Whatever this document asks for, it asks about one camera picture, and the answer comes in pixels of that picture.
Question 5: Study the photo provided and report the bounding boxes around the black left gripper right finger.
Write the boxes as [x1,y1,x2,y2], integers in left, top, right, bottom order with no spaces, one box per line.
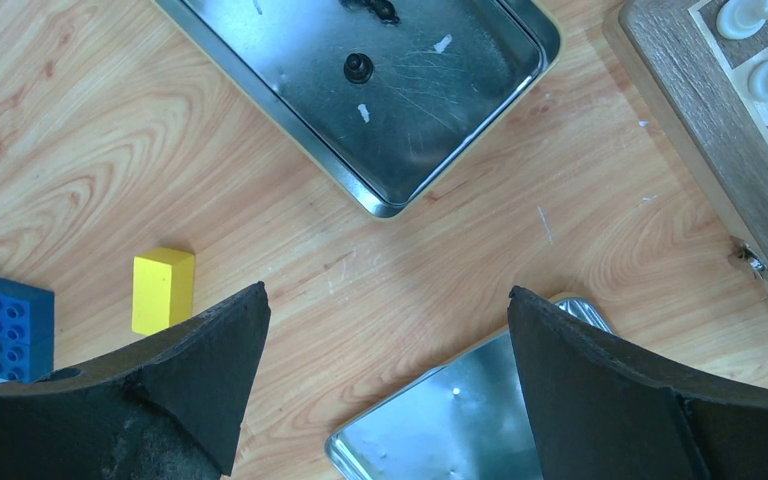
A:
[507,286,768,479]

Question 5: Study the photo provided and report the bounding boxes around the blue lego brick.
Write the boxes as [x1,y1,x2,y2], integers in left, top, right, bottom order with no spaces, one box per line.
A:
[0,278,55,383]

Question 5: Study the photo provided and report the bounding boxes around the black pawn in tin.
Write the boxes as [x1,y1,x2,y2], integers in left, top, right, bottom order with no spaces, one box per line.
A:
[343,52,374,84]

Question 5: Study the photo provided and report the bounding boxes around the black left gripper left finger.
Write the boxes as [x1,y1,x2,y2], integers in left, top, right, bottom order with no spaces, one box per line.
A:
[0,282,270,479]

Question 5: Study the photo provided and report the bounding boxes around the small yellow block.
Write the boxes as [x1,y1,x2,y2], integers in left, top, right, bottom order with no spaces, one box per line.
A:
[131,247,195,336]

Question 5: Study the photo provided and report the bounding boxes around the wooden chess board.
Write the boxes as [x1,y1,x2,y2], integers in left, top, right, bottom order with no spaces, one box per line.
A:
[604,1,768,295]

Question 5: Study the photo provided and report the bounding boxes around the silver metal tin box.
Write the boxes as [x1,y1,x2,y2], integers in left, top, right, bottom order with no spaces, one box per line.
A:
[160,0,563,219]

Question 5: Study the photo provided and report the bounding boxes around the silver tin lid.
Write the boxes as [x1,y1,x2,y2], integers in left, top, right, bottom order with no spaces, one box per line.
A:
[324,296,614,480]

